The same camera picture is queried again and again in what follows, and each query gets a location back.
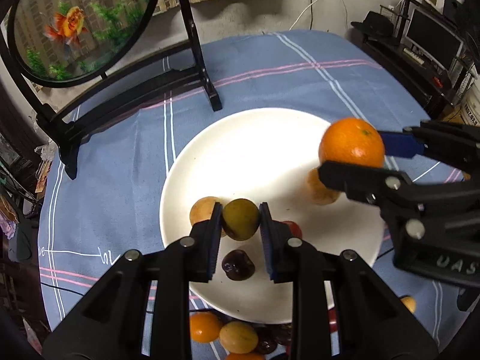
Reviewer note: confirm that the computer monitor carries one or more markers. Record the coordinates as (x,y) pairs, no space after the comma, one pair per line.
(433,38)

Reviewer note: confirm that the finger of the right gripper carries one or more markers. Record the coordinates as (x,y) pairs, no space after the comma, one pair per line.
(456,145)
(381,187)

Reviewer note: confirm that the small red fruit on plate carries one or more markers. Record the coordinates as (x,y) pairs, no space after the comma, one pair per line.
(294,229)

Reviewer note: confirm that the orange tangerine on cloth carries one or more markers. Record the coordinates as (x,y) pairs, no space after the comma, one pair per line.
(245,356)

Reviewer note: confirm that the tan striped fruit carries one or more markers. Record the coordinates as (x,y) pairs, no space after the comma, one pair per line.
(409,302)

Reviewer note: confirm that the dark cherry on plate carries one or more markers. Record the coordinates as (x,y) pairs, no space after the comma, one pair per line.
(238,266)

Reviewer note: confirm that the black shelf rack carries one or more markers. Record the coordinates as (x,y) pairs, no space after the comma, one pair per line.
(437,91)

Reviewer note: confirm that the pale yellow round fruit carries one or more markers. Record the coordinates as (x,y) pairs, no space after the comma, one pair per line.
(238,337)

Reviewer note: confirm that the small green-yellow fruit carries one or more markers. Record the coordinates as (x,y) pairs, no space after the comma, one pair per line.
(240,219)

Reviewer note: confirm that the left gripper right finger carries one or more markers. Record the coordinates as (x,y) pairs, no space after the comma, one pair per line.
(292,260)

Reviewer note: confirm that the small orange fruit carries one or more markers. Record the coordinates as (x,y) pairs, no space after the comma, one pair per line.
(205,327)

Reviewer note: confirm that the dark brown oblong fruit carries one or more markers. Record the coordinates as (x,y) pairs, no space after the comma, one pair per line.
(283,334)

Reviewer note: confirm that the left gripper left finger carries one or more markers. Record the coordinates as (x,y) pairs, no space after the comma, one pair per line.
(192,258)

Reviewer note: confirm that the large orange mandarin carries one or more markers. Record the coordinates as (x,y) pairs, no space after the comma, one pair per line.
(352,141)

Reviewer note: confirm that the dark red cherry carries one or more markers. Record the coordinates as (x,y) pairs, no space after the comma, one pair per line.
(266,341)

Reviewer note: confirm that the tan round fruit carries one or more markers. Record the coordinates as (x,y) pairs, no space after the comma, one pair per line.
(203,208)

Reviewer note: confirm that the pale peach fruit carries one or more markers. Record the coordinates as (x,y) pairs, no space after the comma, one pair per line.
(318,192)

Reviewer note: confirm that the blue striped tablecloth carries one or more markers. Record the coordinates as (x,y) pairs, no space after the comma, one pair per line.
(137,180)

